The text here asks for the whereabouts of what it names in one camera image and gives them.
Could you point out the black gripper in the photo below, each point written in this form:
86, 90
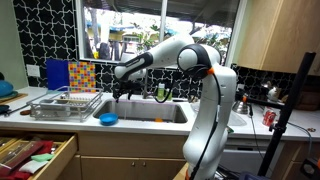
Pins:
126, 87

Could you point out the blue plastic bowl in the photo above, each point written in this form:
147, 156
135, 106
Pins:
108, 118

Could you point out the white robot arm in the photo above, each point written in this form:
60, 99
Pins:
213, 110

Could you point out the stainless steel sink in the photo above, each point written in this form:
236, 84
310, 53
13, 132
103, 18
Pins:
150, 111

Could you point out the wooden sink base cabinet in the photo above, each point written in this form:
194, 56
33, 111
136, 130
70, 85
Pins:
133, 146

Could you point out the stainless steel faucet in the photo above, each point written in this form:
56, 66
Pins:
145, 86

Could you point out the green soap bottle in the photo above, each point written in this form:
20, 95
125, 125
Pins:
161, 90

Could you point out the orange round object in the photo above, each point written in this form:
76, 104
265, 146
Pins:
159, 120

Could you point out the colourful checkered board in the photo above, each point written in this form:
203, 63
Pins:
82, 77

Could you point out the kitchen window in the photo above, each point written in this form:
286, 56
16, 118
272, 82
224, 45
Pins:
116, 33

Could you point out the metal cabinet knob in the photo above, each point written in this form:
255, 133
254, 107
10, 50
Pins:
132, 163
143, 163

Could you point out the blue cutting board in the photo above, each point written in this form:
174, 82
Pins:
57, 75

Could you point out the open wooden drawer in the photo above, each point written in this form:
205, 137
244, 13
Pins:
63, 156

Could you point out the red cloth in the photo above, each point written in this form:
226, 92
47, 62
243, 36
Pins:
41, 147

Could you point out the cardboard box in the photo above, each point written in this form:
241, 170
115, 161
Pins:
182, 173

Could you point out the brown round coaster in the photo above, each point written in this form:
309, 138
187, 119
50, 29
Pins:
25, 112

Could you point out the green sponge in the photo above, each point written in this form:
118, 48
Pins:
41, 157

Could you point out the long dark utensil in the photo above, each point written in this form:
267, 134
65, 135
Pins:
16, 109

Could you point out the wooden cutting board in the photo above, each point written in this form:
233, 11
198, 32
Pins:
15, 97

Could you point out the green scrub pad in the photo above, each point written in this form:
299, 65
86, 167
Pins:
230, 130

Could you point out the white cloth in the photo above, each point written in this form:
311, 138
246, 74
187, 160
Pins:
33, 166

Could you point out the white oval plate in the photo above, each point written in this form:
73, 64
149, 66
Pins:
237, 119

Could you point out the steel kettle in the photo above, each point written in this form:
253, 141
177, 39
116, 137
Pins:
240, 107

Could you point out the teal pot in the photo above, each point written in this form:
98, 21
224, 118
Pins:
5, 88

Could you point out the black pan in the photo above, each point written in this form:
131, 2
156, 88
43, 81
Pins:
3, 108

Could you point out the white dishwasher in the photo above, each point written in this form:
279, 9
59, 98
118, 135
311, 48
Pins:
240, 160

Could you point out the black bar with orange rings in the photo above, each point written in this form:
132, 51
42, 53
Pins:
258, 101

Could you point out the red soda can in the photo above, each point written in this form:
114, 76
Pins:
269, 117

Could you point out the ceramic figurine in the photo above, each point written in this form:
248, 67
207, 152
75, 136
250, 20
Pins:
273, 93

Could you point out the black tripod pole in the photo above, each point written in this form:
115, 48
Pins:
290, 100

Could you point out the dark brown wooden box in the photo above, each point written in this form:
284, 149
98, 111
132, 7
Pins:
308, 100

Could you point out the black device with orange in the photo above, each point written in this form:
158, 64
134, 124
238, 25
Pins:
311, 168

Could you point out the white wall outlet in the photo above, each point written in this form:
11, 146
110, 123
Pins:
32, 70

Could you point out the wooden wall cabinet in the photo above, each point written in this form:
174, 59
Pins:
283, 33

